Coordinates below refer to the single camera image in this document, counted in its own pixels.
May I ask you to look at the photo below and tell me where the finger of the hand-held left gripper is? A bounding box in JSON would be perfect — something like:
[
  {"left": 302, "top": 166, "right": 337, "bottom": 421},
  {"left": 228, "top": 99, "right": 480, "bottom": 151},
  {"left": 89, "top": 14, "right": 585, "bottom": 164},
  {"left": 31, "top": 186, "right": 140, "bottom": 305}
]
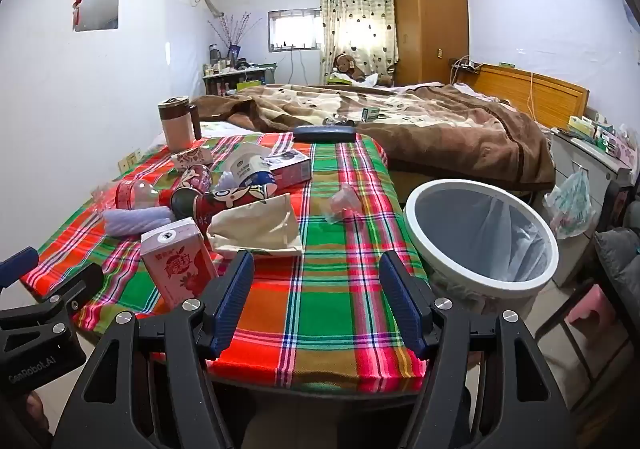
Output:
[
  {"left": 0, "top": 262, "right": 104, "bottom": 330},
  {"left": 0, "top": 249, "right": 40, "bottom": 289}
]

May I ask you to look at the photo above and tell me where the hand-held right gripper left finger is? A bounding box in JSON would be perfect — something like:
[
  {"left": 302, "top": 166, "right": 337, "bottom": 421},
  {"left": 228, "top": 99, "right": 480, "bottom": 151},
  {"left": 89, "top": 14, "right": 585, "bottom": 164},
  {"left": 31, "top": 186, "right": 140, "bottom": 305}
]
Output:
[{"left": 52, "top": 251, "right": 255, "bottom": 449}]

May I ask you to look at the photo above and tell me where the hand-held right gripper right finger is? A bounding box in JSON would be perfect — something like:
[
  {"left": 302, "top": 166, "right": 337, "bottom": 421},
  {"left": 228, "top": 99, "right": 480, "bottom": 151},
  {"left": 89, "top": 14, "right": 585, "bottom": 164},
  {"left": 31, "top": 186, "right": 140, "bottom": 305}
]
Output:
[{"left": 378, "top": 251, "right": 571, "bottom": 449}]

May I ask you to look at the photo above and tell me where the pink milk carton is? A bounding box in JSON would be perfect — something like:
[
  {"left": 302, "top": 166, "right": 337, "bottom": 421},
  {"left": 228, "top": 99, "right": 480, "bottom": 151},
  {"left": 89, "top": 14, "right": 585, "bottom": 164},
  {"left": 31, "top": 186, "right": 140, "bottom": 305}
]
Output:
[{"left": 140, "top": 218, "right": 221, "bottom": 311}]

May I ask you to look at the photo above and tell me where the white trash bin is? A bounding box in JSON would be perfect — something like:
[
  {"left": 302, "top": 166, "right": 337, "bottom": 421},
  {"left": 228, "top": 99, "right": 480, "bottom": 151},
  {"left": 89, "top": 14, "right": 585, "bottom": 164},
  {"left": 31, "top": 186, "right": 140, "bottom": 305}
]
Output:
[{"left": 404, "top": 179, "right": 559, "bottom": 301}]

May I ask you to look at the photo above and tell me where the beige paper bag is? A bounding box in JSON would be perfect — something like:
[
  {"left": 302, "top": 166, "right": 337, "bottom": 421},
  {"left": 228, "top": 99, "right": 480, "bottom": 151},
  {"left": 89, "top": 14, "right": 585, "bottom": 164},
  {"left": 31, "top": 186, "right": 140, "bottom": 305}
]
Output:
[{"left": 206, "top": 194, "right": 304, "bottom": 257}]

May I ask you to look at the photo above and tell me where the red cartoon paper cup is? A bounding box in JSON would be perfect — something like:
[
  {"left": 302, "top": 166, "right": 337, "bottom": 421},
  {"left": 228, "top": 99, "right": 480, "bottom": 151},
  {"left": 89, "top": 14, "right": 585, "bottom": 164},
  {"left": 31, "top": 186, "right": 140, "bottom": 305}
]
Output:
[
  {"left": 172, "top": 164, "right": 213, "bottom": 195},
  {"left": 170, "top": 183, "right": 278, "bottom": 230}
]

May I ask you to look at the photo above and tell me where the lavender towel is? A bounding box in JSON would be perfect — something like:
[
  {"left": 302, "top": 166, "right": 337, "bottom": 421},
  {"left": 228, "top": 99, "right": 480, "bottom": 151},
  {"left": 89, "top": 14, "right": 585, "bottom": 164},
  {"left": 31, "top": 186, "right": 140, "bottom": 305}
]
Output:
[{"left": 102, "top": 206, "right": 173, "bottom": 238}]

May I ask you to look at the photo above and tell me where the clear plastic cup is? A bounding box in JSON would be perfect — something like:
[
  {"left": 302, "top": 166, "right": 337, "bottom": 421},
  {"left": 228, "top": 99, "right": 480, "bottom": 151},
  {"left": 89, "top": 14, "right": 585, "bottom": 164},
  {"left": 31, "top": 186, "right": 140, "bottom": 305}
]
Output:
[{"left": 322, "top": 182, "right": 363, "bottom": 225}]

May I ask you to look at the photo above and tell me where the crushed red plastic bottle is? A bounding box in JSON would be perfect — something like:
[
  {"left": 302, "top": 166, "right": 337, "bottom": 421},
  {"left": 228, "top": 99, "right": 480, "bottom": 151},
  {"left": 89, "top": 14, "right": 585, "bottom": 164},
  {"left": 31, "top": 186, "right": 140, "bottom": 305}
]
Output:
[{"left": 114, "top": 179, "right": 161, "bottom": 210}]

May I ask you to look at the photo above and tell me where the white blue yogurt cup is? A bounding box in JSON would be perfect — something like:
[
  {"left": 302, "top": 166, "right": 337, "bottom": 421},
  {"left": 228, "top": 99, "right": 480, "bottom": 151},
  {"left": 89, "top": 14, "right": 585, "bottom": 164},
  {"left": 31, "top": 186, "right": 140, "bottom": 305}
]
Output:
[{"left": 222, "top": 142, "right": 278, "bottom": 190}]

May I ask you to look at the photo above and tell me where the small white blue box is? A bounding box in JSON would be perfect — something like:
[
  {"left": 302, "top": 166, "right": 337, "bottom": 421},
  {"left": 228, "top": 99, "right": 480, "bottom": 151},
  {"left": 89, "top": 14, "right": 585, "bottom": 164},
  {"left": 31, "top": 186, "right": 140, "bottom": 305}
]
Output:
[{"left": 265, "top": 148, "right": 313, "bottom": 189}]

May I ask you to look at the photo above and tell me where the patterned paper cup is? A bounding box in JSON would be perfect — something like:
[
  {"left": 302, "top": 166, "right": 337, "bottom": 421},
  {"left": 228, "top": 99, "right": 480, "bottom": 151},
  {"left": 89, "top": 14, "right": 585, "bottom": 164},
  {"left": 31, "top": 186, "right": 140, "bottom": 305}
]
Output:
[{"left": 170, "top": 146, "right": 213, "bottom": 168}]

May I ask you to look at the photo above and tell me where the person's left hand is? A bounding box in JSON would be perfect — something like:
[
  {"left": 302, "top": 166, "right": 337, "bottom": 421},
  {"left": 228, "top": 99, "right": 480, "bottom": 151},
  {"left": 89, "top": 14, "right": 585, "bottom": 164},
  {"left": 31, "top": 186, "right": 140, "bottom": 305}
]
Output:
[{"left": 25, "top": 391, "right": 51, "bottom": 435}]

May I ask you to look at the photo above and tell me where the plaid tablecloth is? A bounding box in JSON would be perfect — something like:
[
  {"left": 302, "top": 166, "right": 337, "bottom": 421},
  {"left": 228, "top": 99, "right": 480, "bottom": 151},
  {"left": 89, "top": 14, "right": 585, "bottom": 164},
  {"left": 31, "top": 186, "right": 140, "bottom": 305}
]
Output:
[{"left": 22, "top": 132, "right": 431, "bottom": 392}]

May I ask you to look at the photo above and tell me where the white floral bedsheet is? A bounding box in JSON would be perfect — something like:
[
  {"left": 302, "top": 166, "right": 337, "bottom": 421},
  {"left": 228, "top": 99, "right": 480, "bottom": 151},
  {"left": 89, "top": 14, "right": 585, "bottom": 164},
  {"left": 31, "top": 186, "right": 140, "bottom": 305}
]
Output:
[{"left": 200, "top": 119, "right": 261, "bottom": 137}]

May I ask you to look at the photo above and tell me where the brown blanket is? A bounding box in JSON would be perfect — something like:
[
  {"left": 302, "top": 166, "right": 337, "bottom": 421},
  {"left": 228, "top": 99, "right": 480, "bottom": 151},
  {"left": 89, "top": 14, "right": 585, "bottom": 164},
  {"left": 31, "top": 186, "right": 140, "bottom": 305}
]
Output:
[{"left": 192, "top": 82, "right": 556, "bottom": 190}]

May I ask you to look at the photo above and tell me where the pink mug with brown lid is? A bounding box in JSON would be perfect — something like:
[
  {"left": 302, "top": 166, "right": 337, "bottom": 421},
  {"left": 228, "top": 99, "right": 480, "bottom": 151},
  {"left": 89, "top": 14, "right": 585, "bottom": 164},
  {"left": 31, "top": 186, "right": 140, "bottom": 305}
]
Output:
[{"left": 158, "top": 96, "right": 202, "bottom": 152}]

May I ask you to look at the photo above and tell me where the dark blue glasses case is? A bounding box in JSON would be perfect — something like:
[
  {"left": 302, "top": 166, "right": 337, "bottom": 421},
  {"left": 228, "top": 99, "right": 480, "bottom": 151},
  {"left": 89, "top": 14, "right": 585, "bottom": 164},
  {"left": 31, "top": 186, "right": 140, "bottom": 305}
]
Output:
[{"left": 292, "top": 126, "right": 357, "bottom": 145}]

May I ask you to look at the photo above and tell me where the pink stool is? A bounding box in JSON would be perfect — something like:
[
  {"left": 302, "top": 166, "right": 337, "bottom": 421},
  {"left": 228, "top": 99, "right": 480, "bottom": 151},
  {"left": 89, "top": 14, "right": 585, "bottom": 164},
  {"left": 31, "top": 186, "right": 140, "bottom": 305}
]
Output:
[{"left": 567, "top": 289, "right": 618, "bottom": 330}]

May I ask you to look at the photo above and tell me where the hanging plastic bag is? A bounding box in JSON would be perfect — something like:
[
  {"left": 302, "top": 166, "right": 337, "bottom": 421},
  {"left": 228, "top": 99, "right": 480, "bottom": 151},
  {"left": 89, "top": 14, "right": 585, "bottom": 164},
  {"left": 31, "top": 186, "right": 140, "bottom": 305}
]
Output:
[{"left": 544, "top": 169, "right": 596, "bottom": 239}]

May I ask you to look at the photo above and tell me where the shelf with bottles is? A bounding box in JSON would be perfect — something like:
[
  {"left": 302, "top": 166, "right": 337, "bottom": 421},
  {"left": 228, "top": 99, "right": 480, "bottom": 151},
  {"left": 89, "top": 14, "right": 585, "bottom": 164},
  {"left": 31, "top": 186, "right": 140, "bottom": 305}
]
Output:
[{"left": 202, "top": 62, "right": 278, "bottom": 95}]

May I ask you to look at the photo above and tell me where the grey padded chair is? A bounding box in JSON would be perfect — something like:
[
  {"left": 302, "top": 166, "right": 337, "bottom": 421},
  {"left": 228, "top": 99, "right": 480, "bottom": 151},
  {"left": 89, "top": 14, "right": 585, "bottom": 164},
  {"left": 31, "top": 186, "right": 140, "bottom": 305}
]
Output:
[{"left": 595, "top": 228, "right": 640, "bottom": 300}]

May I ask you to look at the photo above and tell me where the white bedside cabinet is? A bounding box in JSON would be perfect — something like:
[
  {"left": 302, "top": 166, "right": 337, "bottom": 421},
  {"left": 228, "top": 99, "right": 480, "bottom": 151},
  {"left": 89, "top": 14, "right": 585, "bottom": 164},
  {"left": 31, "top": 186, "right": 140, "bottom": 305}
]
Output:
[{"left": 550, "top": 126, "right": 633, "bottom": 287}]

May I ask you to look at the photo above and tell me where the brown teddy bear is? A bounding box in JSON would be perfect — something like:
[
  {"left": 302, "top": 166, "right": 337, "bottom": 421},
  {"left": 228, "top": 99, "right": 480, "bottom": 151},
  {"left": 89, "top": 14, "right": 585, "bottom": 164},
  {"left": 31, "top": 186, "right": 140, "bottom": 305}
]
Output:
[{"left": 332, "top": 52, "right": 393, "bottom": 87}]

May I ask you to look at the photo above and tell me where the wooden bed headboard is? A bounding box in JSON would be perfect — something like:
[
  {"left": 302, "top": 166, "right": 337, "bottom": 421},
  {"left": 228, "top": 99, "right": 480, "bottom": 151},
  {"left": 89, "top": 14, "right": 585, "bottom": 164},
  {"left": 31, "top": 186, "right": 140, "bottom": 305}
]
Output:
[{"left": 470, "top": 62, "right": 591, "bottom": 130}]

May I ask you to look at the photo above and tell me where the row of small boxes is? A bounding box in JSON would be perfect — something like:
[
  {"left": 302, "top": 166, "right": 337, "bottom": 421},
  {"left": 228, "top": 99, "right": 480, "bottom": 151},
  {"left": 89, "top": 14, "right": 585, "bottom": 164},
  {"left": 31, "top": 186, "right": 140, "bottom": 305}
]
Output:
[{"left": 567, "top": 112, "right": 638, "bottom": 160}]

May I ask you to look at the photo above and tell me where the vase with bare branches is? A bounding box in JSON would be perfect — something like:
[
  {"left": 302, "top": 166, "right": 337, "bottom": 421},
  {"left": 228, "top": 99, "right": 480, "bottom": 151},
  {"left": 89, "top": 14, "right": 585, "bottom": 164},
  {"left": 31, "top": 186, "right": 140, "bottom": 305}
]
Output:
[{"left": 212, "top": 12, "right": 263, "bottom": 61}]

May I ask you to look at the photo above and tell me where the window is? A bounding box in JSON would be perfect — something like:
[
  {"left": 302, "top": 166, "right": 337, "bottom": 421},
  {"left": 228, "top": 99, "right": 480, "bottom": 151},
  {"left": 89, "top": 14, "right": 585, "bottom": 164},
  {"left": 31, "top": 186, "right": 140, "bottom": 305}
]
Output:
[{"left": 267, "top": 9, "right": 322, "bottom": 51}]

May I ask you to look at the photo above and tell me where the wooden wardrobe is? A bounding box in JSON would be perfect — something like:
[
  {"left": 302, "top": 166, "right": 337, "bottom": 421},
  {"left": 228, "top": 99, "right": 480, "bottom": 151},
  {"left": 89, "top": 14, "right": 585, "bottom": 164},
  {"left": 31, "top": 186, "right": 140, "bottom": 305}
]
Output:
[{"left": 391, "top": 0, "right": 469, "bottom": 87}]

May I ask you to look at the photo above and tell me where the patterned curtain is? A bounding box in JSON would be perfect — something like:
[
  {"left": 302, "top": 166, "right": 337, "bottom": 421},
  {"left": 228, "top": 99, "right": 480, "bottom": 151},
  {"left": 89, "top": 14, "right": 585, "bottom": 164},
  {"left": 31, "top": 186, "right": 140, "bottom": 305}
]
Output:
[{"left": 320, "top": 0, "right": 399, "bottom": 85}]

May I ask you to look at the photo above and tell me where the wall mirror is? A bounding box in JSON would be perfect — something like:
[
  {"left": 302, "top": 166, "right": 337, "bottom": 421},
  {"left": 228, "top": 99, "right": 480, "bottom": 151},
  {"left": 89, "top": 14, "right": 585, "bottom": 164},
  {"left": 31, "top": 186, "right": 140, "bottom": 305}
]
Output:
[{"left": 74, "top": 0, "right": 121, "bottom": 32}]

